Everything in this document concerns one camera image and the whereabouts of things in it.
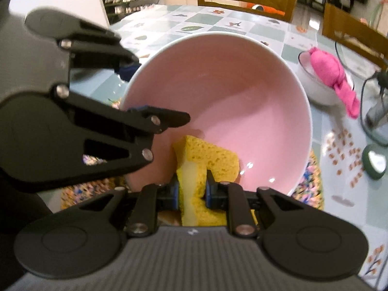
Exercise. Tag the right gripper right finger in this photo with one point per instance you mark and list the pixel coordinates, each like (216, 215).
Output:
(231, 198)

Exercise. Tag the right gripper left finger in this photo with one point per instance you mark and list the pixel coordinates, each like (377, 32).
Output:
(145, 205)

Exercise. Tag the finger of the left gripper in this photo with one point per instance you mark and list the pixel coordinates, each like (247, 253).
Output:
(89, 45)
(48, 142)

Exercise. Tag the yellow sponge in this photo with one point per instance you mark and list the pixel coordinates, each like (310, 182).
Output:
(194, 158)

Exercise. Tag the pink ceramic bowl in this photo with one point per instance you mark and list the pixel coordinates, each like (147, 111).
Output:
(240, 95)

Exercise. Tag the white bowl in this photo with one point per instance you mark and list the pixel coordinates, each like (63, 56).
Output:
(314, 88)

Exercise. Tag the colourful woven placemat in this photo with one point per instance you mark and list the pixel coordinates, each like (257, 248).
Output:
(308, 191)

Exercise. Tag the pink cloth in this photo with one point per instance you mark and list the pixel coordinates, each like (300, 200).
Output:
(332, 74)

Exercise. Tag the right wooden chair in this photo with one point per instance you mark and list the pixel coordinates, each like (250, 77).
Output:
(343, 28)

